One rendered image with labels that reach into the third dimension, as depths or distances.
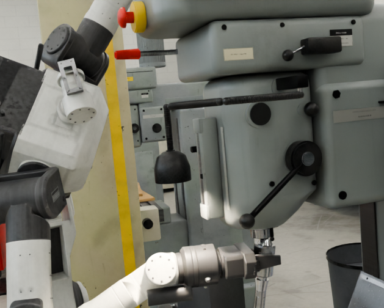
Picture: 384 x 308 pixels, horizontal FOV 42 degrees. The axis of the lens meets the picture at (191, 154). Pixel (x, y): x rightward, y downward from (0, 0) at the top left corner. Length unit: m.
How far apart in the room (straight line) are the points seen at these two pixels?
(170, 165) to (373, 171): 0.43
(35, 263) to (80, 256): 1.74
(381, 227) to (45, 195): 0.84
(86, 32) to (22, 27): 8.79
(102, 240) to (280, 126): 1.93
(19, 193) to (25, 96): 0.25
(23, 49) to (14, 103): 8.87
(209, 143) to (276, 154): 0.14
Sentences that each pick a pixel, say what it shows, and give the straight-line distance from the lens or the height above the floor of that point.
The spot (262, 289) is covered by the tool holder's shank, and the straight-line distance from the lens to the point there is 1.16.
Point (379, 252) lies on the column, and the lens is 1.43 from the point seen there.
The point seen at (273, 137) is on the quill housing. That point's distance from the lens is 1.01.
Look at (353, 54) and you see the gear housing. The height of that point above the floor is 1.65.
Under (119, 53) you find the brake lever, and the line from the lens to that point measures 1.11.
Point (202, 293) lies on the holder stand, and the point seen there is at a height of 1.03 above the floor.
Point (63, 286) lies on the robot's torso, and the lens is 1.57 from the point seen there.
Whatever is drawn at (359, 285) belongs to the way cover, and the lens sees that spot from 1.50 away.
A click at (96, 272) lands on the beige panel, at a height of 0.73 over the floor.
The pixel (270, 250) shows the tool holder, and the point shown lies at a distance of 1.13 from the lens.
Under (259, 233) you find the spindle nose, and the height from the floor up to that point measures 1.29.
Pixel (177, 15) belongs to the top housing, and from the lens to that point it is 0.93.
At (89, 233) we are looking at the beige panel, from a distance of 2.80.
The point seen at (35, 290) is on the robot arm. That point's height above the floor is 1.24.
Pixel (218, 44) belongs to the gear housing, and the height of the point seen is 1.68.
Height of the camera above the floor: 1.58
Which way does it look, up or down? 5 degrees down
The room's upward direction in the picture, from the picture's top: 5 degrees counter-clockwise
